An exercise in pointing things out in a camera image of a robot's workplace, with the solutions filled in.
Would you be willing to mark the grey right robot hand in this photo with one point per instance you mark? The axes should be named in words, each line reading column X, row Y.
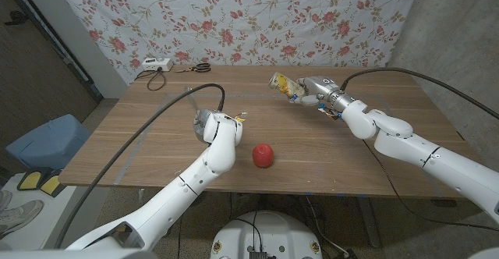
column 321, row 85

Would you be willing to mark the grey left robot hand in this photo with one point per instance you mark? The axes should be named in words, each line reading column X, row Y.
column 200, row 120

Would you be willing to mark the yellow snack packet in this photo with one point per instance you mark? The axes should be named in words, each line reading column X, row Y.
column 280, row 82

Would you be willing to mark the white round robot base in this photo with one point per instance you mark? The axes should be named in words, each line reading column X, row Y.
column 273, row 231

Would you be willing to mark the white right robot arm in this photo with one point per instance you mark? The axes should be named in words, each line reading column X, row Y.
column 448, row 165

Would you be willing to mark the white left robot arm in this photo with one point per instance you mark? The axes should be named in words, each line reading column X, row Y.
column 175, row 200

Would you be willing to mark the white power strip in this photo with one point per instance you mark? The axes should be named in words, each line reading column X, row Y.
column 158, row 64

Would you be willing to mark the red apple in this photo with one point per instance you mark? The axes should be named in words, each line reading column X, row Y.
column 263, row 155

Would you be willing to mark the floral backdrop cloth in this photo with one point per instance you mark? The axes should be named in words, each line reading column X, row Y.
column 253, row 17

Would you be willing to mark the grey metal table leg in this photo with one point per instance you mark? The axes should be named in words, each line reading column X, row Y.
column 368, row 220

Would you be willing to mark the blue plastic container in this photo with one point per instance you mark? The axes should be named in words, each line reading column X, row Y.
column 50, row 142

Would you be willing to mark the yellow black foot pedal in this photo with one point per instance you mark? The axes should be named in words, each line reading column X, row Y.
column 50, row 185
column 31, row 179

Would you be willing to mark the white floor mat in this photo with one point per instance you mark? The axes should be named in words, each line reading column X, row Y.
column 47, row 220

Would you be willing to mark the grey sneaker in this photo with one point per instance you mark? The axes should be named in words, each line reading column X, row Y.
column 19, row 216
column 4, row 200

